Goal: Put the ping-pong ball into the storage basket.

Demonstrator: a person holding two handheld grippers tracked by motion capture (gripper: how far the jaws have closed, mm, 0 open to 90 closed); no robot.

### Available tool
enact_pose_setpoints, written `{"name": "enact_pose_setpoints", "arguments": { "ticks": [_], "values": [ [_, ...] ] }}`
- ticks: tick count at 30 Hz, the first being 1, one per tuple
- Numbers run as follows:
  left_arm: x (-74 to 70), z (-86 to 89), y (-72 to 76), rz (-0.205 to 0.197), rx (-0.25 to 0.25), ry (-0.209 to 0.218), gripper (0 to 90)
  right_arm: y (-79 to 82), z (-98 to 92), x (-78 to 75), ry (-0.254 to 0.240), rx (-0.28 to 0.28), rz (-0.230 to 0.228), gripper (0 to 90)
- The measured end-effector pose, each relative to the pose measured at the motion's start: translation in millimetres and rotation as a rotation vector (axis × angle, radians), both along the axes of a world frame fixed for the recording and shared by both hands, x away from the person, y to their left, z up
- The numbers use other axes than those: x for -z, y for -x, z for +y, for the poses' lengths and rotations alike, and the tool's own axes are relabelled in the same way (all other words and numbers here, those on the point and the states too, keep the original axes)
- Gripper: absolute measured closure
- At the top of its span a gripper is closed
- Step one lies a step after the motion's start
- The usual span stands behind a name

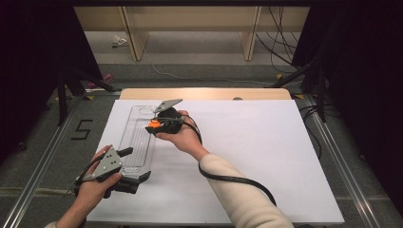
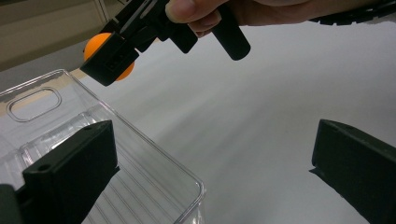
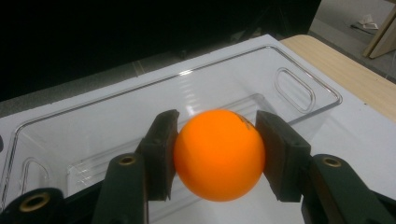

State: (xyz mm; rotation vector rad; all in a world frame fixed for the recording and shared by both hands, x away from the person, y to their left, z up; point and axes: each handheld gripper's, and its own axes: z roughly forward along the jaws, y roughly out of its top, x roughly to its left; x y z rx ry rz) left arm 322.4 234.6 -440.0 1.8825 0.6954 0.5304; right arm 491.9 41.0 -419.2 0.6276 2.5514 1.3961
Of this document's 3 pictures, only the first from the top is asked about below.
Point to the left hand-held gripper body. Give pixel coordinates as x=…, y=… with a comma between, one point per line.
x=109, y=163

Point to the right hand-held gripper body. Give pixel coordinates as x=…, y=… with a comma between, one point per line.
x=171, y=122

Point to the orange ball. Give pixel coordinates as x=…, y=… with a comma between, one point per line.
x=155, y=124

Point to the clear plastic container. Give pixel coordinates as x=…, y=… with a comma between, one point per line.
x=136, y=148

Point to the person's right hand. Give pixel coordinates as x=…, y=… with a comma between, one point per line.
x=187, y=137

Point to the person's left hand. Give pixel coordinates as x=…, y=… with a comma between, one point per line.
x=92, y=191

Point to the wooden board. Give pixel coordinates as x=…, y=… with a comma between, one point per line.
x=206, y=94

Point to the pink object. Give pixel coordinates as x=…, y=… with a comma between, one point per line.
x=107, y=78

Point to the yellow tape piece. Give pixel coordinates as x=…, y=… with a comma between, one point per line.
x=298, y=96
x=89, y=97
x=278, y=76

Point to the dark round table grommet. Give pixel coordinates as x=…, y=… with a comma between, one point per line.
x=237, y=98

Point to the wooden shelf unit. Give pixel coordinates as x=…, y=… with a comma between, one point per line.
x=136, y=41

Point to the black metal stand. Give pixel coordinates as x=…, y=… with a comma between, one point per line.
x=62, y=95
x=320, y=95

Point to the white table sheet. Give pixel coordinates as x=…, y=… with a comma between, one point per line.
x=253, y=142

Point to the white crumpled object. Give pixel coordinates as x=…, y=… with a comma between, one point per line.
x=119, y=40

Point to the dark curtain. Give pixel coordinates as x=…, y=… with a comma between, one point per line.
x=364, y=79
x=31, y=63

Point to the metal floor rail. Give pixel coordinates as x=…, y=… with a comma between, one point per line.
x=41, y=164
x=340, y=164

